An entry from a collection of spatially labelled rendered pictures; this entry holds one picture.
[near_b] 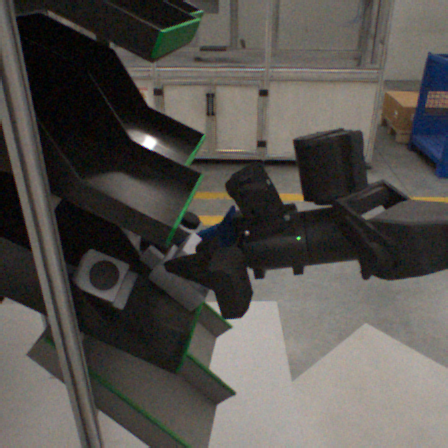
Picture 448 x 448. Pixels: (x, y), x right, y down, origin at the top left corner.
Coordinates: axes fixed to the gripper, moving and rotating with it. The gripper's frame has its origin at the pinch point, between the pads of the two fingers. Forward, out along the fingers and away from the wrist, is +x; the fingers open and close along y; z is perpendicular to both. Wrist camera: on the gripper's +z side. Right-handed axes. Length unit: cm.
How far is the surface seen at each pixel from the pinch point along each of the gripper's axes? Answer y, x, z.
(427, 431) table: -20, -23, -51
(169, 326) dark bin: 1.8, 5.9, -8.3
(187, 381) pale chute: -5.7, 10.7, -23.9
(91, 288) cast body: 7.6, 9.4, 1.2
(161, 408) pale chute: 1.4, 11.7, -21.9
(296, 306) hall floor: -164, 25, -120
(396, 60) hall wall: -855, -108, -89
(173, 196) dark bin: -0.4, 1.2, 6.8
